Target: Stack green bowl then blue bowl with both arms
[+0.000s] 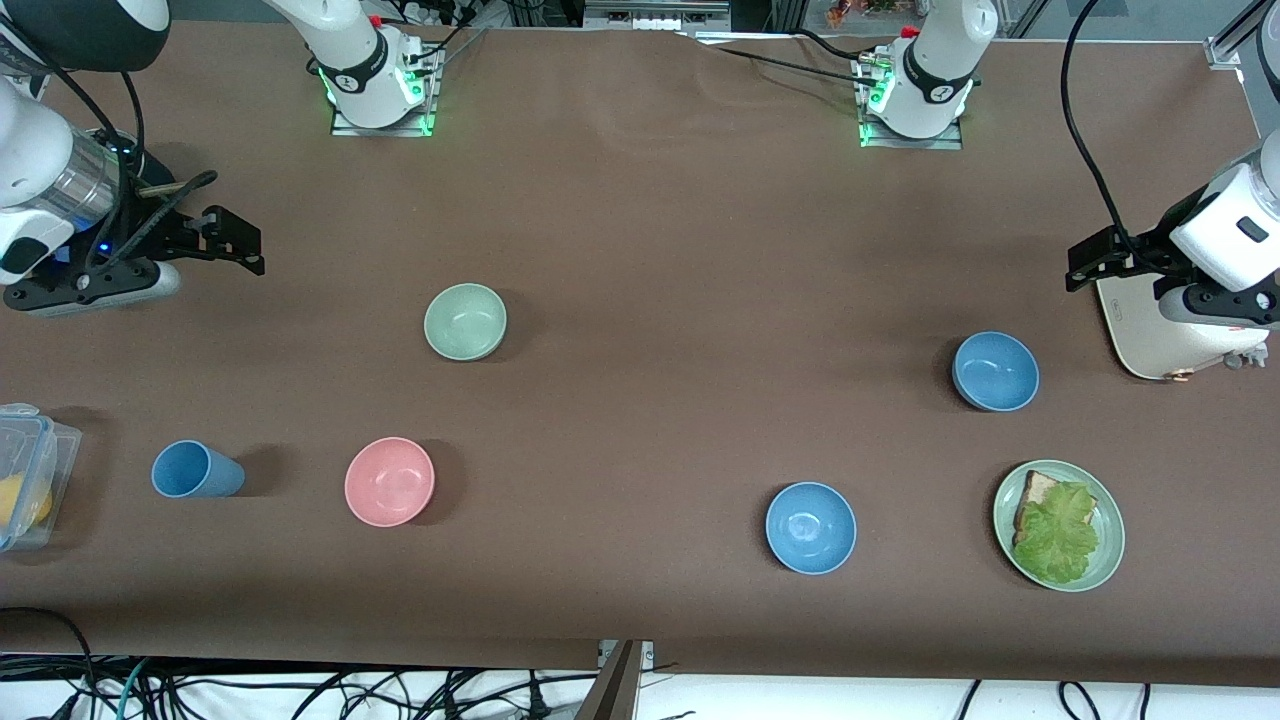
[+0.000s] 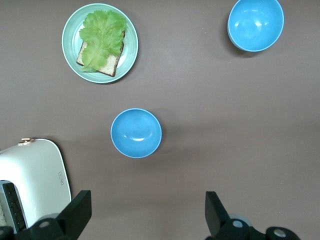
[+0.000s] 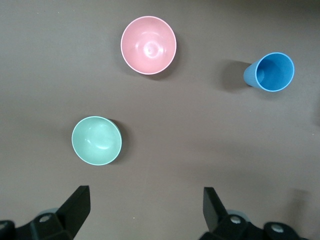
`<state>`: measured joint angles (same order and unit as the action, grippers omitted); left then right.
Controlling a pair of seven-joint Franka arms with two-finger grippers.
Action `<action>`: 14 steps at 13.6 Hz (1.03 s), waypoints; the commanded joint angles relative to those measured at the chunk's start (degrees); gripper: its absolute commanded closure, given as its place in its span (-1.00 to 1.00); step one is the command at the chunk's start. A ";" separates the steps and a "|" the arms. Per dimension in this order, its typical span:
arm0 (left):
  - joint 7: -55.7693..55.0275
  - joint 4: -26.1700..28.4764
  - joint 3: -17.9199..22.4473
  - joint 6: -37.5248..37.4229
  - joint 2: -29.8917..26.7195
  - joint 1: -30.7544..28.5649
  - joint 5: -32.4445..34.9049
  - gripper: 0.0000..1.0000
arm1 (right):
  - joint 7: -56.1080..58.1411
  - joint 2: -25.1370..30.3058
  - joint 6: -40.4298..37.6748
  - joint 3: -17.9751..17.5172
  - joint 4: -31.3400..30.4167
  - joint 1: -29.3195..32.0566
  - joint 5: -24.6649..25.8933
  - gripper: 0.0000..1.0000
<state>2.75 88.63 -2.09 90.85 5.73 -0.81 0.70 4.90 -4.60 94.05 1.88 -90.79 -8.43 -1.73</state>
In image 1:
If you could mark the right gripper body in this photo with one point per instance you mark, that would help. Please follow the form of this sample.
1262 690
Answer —
152 237

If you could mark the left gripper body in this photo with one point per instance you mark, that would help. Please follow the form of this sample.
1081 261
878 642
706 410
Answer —
1143 251

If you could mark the blue bowl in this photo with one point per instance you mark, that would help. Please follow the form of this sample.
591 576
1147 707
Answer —
995 372
810 528

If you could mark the pale green bowl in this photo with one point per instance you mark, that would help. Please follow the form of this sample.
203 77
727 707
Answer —
465 322

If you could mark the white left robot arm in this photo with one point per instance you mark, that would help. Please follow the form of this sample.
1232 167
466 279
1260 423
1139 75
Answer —
935 80

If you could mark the pink bowl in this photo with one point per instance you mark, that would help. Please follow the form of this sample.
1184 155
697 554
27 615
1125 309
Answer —
390 482

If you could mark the cream toaster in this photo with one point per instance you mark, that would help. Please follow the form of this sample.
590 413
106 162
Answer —
1140 340

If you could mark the clear plastic container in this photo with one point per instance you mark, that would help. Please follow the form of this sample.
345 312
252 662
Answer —
60 450

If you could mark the blue cup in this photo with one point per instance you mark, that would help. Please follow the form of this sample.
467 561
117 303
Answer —
195 470

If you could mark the toast slice under lettuce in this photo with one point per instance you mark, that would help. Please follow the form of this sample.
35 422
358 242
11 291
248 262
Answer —
1038 488

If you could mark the yellow fruit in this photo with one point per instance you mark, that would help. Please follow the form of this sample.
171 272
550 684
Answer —
20 500

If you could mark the green lettuce leaf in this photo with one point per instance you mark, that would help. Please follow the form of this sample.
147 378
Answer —
1060 535

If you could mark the pale green plate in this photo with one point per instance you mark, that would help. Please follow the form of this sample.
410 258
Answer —
1112 535

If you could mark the colourful snack packet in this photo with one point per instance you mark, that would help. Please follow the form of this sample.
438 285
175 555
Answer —
860 10

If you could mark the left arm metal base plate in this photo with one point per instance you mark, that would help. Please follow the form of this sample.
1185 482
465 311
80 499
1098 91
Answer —
950 140

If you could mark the small aluminium corner bracket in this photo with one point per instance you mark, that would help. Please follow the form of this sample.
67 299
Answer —
1222 52

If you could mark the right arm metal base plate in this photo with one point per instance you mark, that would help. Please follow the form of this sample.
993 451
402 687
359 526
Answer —
425 100

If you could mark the metal table bracket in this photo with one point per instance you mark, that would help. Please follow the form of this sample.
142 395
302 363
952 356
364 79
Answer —
620 680

